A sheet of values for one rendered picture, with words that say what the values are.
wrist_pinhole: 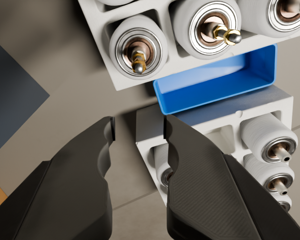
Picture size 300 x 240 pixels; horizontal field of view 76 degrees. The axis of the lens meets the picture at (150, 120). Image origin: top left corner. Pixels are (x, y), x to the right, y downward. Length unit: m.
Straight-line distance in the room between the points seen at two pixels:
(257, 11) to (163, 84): 0.33
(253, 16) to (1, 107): 0.53
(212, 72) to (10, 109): 0.55
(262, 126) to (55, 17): 0.57
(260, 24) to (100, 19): 0.26
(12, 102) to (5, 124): 0.07
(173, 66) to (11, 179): 0.81
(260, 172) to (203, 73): 0.31
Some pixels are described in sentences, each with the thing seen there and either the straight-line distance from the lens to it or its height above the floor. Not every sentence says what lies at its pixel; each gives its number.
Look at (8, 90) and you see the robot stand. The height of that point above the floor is 0.11.
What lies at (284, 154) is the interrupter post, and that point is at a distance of 0.50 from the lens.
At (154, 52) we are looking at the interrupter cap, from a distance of 0.32.
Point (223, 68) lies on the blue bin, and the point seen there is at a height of 0.00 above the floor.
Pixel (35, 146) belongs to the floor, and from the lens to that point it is 0.82.
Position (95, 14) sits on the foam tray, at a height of 0.18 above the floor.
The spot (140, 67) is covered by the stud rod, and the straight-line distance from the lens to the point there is 0.24.
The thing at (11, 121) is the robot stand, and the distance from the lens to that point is 0.54.
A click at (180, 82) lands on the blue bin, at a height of 0.00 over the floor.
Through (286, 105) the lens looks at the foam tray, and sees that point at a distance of 0.56.
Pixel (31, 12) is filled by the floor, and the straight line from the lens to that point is 0.63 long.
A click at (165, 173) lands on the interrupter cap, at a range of 0.47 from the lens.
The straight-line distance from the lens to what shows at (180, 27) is 0.33.
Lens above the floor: 0.57
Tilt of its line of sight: 58 degrees down
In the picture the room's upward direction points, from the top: 175 degrees clockwise
